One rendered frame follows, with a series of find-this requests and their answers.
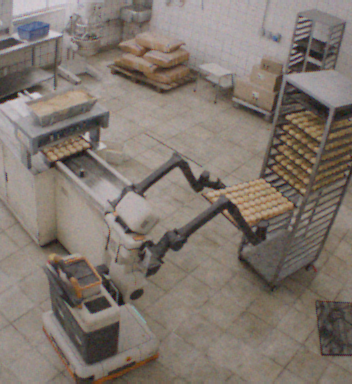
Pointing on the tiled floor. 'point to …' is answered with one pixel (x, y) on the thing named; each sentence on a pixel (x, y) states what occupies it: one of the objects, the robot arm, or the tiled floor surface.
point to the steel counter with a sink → (9, 84)
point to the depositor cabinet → (9, 161)
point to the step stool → (217, 77)
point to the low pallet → (148, 78)
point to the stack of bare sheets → (338, 329)
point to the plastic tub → (115, 152)
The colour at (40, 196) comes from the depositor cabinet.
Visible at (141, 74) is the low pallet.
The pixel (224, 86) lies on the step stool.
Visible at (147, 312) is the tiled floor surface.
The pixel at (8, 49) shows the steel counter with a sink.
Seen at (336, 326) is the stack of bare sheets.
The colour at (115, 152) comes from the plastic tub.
